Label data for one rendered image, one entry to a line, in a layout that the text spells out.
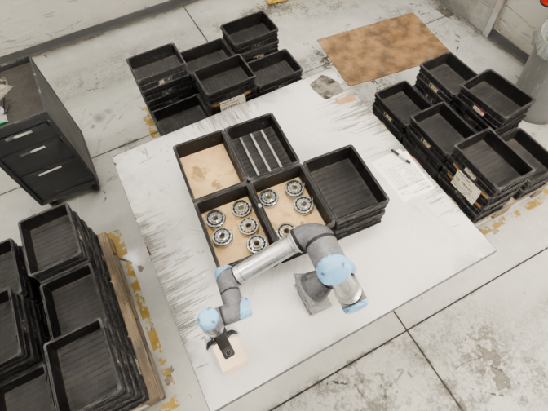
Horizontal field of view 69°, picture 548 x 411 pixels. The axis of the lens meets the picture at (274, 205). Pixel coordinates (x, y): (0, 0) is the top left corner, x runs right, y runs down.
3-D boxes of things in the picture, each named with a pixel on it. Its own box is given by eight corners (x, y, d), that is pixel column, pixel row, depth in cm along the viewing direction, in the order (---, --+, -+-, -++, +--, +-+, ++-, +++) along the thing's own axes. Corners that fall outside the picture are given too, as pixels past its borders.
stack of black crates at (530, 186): (546, 184, 286) (565, 165, 267) (514, 201, 280) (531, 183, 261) (506, 147, 305) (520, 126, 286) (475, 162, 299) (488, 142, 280)
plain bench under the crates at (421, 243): (451, 294, 263) (497, 249, 203) (232, 422, 231) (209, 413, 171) (324, 134, 339) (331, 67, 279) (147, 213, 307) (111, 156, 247)
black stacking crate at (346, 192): (386, 213, 205) (391, 201, 195) (334, 234, 200) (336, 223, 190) (349, 157, 224) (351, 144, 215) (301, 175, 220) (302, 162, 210)
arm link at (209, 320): (222, 322, 138) (198, 331, 137) (227, 330, 148) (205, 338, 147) (216, 302, 142) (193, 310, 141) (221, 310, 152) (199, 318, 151)
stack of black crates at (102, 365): (152, 399, 226) (121, 391, 187) (99, 427, 220) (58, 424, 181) (130, 336, 245) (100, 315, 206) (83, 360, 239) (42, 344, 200)
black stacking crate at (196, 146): (249, 194, 215) (247, 182, 205) (197, 214, 210) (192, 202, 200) (225, 142, 234) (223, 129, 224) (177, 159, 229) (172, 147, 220)
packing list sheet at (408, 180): (438, 187, 225) (438, 186, 224) (404, 204, 220) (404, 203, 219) (402, 147, 240) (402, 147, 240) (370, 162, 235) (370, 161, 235)
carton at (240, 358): (249, 361, 181) (248, 358, 175) (225, 374, 179) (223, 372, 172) (235, 329, 189) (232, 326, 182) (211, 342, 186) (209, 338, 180)
